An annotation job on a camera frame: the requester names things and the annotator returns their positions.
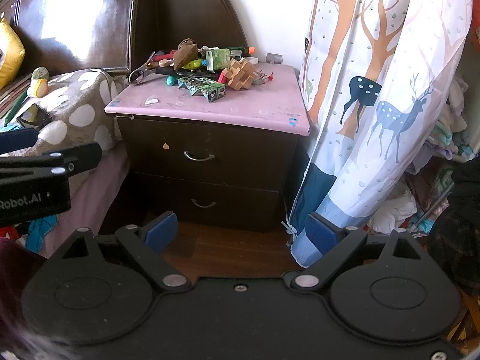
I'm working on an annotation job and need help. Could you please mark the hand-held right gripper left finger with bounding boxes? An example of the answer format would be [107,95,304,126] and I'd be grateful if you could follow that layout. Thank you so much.
[52,211,193,294]

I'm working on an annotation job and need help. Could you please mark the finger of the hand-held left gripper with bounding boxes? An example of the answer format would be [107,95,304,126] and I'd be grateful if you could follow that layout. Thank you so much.
[0,142,103,181]
[0,127,38,155]

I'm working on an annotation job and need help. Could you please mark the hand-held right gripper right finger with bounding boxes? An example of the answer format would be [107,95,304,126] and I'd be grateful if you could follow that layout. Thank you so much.
[290,213,428,292]

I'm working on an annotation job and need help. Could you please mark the dark plain drawer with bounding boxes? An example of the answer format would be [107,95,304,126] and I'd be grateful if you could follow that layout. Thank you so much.
[135,172,282,233]

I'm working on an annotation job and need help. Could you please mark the black phone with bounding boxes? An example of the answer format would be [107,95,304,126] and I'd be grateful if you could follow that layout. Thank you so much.
[16,103,54,130]

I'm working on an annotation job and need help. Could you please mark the teal cloth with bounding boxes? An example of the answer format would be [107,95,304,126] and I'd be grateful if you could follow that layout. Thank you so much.
[26,215,59,254]

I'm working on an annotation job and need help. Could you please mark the pink bedsheet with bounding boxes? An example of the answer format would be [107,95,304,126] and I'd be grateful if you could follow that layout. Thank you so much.
[37,142,132,248]

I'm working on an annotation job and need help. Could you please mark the striped bedsheet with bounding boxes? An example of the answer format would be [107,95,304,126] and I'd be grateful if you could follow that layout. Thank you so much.
[0,73,36,124]

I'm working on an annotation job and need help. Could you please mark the dark wooden nightstand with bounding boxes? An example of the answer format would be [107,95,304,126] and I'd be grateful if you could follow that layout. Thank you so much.
[105,64,312,234]

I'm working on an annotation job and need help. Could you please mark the grey white-spotted blanket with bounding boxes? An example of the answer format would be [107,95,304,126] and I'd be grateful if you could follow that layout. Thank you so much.
[0,69,130,158]

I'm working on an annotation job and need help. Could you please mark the green yellow plush toy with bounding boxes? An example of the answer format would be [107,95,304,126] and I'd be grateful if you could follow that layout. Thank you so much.
[29,67,50,97]

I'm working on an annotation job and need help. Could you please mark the person's maroon trousers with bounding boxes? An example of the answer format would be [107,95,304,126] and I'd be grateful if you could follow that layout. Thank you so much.
[0,238,47,346]

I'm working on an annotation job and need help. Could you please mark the pile of pale clothes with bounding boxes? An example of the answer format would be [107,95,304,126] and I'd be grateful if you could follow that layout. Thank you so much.
[369,75,473,233]

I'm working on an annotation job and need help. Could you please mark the yellow pillow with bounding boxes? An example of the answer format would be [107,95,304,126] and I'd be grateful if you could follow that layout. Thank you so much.
[0,18,26,91]

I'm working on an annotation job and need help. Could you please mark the silver metal pliers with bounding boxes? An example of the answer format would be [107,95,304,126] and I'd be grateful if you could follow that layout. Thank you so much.
[128,64,158,84]

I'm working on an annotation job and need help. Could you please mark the colourful toy sticks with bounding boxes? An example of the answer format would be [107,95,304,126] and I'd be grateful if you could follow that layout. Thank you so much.
[145,49,176,69]

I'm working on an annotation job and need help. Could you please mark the dark plaid cloth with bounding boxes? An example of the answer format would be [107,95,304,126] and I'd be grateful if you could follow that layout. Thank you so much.
[427,161,480,297]

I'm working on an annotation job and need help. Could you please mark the green printed long box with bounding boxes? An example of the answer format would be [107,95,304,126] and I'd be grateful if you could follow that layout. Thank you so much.
[177,76,227,103]

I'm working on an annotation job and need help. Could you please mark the dark glossy wooden headboard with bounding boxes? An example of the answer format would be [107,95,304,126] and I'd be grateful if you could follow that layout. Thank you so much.
[0,0,148,79]

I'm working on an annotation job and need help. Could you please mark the deer print curtain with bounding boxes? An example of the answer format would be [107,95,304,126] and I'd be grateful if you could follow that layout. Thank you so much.
[289,0,474,269]

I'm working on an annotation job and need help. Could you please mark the green printed cube toy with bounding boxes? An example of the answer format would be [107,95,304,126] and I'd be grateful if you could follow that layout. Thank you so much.
[205,48,231,72]

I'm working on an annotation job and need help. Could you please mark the wooden interlocking puzzle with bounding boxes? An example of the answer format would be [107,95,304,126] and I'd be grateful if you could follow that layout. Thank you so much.
[218,57,256,91]

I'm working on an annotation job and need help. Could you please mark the dark arched wooden panel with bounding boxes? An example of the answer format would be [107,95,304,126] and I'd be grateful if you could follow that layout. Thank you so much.
[129,0,250,74]

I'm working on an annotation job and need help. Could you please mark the white cord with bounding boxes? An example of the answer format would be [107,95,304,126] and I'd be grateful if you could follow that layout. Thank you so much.
[281,220,298,248]

